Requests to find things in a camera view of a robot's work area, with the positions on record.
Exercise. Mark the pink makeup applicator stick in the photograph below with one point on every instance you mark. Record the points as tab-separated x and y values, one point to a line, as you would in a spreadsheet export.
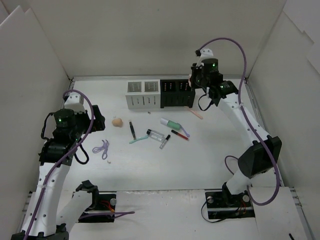
195	113

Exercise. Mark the teal eyebrow razor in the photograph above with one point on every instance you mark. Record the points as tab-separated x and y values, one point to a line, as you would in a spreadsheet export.
139	139

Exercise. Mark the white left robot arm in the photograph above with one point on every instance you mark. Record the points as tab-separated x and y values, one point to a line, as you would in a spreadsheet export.
73	124

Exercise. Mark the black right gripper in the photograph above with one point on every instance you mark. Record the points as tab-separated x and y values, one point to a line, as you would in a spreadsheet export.
194	78

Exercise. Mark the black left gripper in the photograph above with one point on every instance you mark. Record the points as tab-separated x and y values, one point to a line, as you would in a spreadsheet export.
97	118

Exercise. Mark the black slotted organizer box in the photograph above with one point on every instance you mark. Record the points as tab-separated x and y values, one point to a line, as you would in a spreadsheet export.
176	93

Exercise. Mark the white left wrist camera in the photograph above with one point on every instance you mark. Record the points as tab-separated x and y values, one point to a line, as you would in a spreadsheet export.
75	102

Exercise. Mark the red lip gloss tube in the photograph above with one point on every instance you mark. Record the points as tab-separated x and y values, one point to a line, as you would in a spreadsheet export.
180	135

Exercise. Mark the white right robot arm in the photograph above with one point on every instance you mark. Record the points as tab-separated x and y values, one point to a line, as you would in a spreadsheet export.
262	150

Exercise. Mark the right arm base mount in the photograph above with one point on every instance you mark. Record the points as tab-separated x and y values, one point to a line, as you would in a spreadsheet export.
215	208

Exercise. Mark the black eyeliner pencil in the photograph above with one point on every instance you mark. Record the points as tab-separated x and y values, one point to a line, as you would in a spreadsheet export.
132	130

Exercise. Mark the purple eyebrow razor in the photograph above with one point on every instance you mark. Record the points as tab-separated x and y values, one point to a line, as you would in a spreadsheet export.
185	132

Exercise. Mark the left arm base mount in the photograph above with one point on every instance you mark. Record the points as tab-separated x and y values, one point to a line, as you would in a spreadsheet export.
106	204

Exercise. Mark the white slotted organizer box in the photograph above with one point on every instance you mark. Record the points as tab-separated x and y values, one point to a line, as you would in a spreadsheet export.
143	94

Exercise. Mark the green white tube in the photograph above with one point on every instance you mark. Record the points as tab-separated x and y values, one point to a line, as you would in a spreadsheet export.
171	124

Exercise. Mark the clear bottle black cap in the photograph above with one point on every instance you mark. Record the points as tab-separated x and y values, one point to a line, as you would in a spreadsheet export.
155	135

